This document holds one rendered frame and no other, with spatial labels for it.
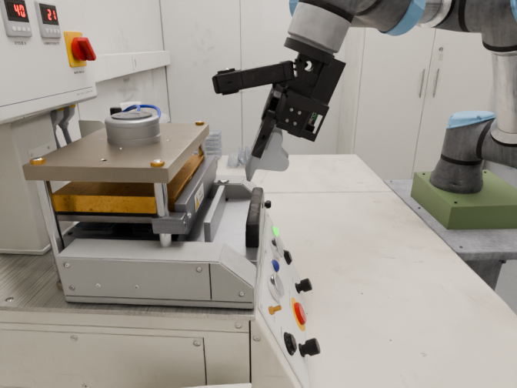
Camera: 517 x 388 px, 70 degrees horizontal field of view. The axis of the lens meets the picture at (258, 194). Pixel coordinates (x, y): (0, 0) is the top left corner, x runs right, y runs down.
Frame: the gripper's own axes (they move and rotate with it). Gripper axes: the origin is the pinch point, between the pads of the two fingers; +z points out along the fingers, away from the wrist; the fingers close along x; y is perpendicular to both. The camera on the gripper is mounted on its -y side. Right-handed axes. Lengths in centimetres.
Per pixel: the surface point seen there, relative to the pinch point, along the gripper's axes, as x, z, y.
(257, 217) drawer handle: -5.2, 4.4, 3.6
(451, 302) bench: 9, 15, 50
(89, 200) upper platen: -9.5, 8.3, -18.9
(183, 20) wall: 251, -11, -72
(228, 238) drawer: -4.5, 9.6, 0.8
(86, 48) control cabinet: 10.8, -7.0, -31.8
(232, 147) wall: 253, 69, -5
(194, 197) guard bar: -6.5, 4.1, -6.0
